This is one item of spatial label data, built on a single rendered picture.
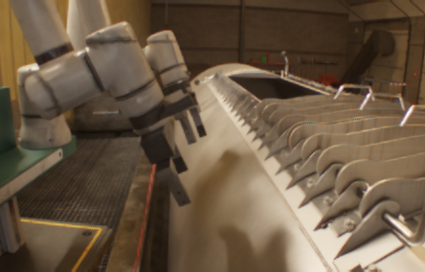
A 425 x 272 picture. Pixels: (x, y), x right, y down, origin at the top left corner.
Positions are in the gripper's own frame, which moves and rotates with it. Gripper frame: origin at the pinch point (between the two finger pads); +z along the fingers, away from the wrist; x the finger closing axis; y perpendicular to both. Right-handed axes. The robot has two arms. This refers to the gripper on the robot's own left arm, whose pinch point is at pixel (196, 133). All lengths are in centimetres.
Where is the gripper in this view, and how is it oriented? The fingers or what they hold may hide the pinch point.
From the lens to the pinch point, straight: 104.8
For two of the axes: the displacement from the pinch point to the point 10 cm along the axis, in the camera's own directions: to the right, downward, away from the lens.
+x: 2.1, -1.5, 9.7
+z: 3.5, 9.3, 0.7
